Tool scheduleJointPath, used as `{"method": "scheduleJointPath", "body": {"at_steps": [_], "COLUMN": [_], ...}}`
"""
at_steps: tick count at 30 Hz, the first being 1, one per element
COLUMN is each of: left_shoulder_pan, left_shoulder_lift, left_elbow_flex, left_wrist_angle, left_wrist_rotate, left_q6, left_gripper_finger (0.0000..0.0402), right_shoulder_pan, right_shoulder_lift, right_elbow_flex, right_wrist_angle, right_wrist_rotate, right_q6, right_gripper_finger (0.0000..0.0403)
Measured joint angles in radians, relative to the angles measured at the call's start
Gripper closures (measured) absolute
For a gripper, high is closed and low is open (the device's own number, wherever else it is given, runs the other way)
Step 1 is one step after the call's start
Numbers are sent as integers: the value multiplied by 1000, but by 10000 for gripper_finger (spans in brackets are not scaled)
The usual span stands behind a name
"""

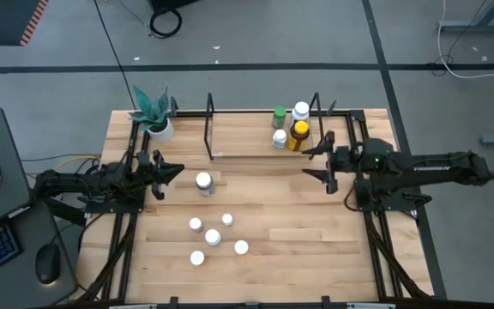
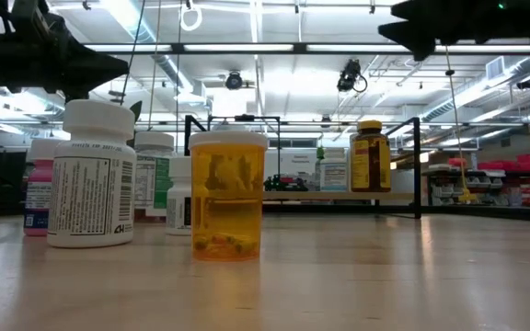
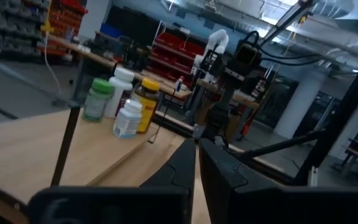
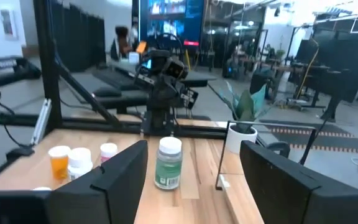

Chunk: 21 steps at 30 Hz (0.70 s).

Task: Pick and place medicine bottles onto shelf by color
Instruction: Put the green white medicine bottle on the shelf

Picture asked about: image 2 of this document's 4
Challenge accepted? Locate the hanging cord yellow weight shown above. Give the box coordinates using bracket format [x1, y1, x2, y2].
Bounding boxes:
[444, 45, 478, 204]

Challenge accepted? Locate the small white bottle blue label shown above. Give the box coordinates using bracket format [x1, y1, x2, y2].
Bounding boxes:
[317, 146, 350, 192]

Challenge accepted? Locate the thin hanging cord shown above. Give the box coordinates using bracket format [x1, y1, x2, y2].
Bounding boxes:
[147, 0, 163, 131]

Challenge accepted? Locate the orange pill vial white cap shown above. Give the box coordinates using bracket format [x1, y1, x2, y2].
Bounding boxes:
[188, 130, 269, 263]

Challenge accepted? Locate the black overhead camera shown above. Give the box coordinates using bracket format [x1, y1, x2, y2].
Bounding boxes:
[225, 70, 244, 91]

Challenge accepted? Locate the white bottle green label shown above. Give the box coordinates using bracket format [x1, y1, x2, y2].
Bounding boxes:
[132, 131, 176, 224]

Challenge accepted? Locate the pink bottle white cap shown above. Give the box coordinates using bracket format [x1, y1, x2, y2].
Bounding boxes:
[23, 137, 67, 238]

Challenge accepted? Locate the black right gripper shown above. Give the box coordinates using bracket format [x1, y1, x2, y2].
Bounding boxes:
[377, 0, 530, 62]

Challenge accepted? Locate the amber bottle yellow cap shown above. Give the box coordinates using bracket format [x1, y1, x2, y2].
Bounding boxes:
[349, 120, 393, 193]

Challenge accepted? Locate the black hanging camera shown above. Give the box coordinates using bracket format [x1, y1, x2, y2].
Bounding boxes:
[337, 58, 368, 94]

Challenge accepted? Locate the wooden shelf black metal frame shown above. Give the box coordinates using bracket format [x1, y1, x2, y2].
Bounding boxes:
[183, 113, 422, 221]

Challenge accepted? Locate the white air vent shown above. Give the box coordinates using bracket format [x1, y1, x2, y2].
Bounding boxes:
[485, 56, 505, 82]

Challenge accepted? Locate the black overhead crossbar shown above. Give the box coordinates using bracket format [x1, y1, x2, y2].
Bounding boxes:
[75, 42, 530, 55]

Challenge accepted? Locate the black hanging cable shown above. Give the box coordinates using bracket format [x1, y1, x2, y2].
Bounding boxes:
[120, 0, 148, 107]

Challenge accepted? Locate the small white bottle dark label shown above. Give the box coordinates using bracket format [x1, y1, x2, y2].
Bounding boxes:
[165, 155, 193, 237]

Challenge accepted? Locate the white hanging ring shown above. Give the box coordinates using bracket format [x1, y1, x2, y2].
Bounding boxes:
[179, 3, 204, 32]

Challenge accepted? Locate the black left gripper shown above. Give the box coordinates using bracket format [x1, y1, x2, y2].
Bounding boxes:
[0, 0, 130, 102]

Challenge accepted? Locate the white bottle black-print label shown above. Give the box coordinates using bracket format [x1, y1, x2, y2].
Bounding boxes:
[46, 99, 138, 249]

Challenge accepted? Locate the red storage bin rack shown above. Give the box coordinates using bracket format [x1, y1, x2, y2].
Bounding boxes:
[423, 153, 530, 209]

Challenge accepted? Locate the black aluminium table frame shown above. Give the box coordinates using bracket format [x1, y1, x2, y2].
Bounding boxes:
[0, 197, 530, 225]

